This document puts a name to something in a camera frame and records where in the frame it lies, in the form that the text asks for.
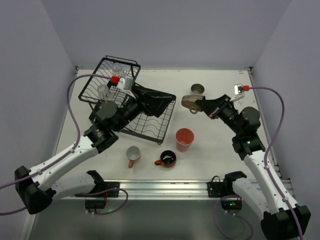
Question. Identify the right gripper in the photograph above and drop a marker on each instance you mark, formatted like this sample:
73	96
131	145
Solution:
218	108

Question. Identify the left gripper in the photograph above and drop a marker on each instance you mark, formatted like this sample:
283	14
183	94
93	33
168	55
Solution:
144	103

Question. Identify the white and brown cup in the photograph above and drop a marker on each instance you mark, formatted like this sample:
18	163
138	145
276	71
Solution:
197	89

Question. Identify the brown mug with handle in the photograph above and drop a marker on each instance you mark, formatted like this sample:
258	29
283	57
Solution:
189	102

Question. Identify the tall pink cup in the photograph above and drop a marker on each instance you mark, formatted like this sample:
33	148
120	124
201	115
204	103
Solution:
184	137

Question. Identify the clear glass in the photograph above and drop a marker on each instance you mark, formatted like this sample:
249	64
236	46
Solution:
103	92
117	70

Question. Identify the pink mug white inside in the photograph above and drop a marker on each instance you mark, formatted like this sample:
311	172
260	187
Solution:
133	154

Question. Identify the red orange mug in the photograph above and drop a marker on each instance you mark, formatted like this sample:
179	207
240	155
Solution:
167	159

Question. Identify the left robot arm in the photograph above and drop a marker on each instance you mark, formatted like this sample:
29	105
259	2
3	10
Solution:
40	185

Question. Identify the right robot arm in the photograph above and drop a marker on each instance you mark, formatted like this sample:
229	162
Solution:
280	215

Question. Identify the right control box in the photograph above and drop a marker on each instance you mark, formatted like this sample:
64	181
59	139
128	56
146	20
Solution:
233	206

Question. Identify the control box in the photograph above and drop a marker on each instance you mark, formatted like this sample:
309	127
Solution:
233	206
92	205

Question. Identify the left control box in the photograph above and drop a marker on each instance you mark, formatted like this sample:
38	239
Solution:
92	205

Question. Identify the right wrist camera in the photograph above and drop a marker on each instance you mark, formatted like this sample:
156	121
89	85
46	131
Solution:
239	92

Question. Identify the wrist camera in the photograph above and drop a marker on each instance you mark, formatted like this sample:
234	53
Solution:
124	83
239	92

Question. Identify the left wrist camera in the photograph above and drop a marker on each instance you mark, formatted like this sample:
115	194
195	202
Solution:
124	83

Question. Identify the black wire dish rack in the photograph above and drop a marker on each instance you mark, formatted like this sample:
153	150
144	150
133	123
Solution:
145	127

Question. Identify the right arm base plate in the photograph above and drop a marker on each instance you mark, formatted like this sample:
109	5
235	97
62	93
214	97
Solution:
218	189

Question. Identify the aluminium mounting rail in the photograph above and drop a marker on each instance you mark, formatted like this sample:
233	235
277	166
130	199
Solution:
148	210

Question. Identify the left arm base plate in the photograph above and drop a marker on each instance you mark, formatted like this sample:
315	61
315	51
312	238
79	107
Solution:
112	187

